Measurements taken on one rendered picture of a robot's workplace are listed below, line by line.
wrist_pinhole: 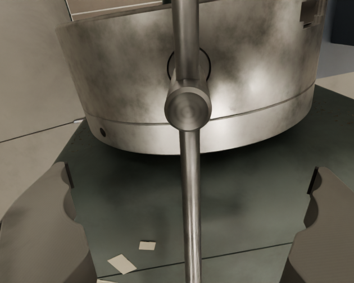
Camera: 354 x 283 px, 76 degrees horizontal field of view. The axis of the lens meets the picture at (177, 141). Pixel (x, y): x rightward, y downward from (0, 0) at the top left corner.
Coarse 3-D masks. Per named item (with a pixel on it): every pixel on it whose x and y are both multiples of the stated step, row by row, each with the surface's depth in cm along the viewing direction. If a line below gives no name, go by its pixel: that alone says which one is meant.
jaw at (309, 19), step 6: (306, 0) 19; (312, 0) 20; (318, 0) 21; (306, 6) 19; (312, 6) 20; (306, 12) 20; (312, 12) 21; (300, 18) 19; (306, 18) 20; (312, 18) 21
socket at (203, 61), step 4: (200, 48) 17; (200, 52) 17; (204, 52) 17; (172, 56) 17; (200, 56) 17; (204, 56) 17; (172, 60) 17; (200, 60) 17; (204, 60) 17; (208, 60) 17; (168, 64) 18; (172, 64) 18; (200, 64) 17; (204, 64) 17; (208, 64) 17; (168, 68) 18; (172, 68) 18; (204, 68) 18; (208, 68) 18; (172, 72) 18; (208, 72) 18
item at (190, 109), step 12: (204, 72) 15; (180, 84) 10; (192, 84) 10; (204, 84) 11; (168, 96) 10; (180, 96) 10; (192, 96) 10; (204, 96) 10; (168, 108) 10; (180, 108) 10; (192, 108) 10; (204, 108) 10; (168, 120) 11; (180, 120) 10; (192, 120) 10; (204, 120) 10
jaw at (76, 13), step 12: (72, 0) 25; (84, 0) 25; (96, 0) 25; (108, 0) 25; (120, 0) 26; (132, 0) 26; (144, 0) 26; (156, 0) 26; (72, 12) 25; (84, 12) 26; (96, 12) 26; (108, 12) 26
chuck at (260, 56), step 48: (240, 0) 16; (288, 0) 17; (96, 48) 19; (144, 48) 17; (240, 48) 17; (288, 48) 19; (96, 96) 22; (144, 96) 19; (240, 96) 19; (288, 96) 21
